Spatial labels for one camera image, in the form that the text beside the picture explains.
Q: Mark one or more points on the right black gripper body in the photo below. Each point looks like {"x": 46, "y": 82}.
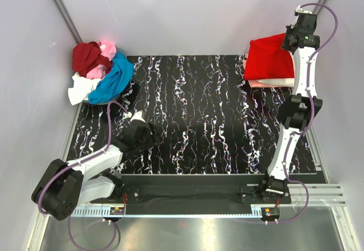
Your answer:
{"x": 288, "y": 41}

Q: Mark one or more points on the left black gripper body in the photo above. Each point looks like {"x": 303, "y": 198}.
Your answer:
{"x": 153, "y": 131}

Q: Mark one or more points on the bright red t shirt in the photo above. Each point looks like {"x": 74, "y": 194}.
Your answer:
{"x": 267, "y": 60}

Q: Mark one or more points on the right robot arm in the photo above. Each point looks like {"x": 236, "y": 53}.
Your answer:
{"x": 296, "y": 114}

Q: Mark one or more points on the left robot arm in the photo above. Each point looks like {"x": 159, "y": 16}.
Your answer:
{"x": 66, "y": 185}

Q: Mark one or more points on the folded white t shirt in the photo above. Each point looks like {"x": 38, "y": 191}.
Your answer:
{"x": 269, "y": 83}

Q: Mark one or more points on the folded salmon t shirt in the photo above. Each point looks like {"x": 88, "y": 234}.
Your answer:
{"x": 253, "y": 83}

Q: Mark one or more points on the blue t shirt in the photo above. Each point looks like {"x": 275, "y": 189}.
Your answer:
{"x": 114, "y": 83}

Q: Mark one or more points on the pink t shirt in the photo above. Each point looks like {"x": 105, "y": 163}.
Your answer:
{"x": 108, "y": 50}

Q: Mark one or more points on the dark red t shirt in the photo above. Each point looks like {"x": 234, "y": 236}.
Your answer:
{"x": 87, "y": 56}

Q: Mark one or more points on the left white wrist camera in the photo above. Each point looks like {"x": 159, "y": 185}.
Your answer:
{"x": 135, "y": 116}

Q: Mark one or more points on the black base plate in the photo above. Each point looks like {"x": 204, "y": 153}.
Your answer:
{"x": 185, "y": 194}

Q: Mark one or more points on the left aluminium corner post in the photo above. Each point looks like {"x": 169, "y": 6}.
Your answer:
{"x": 68, "y": 20}

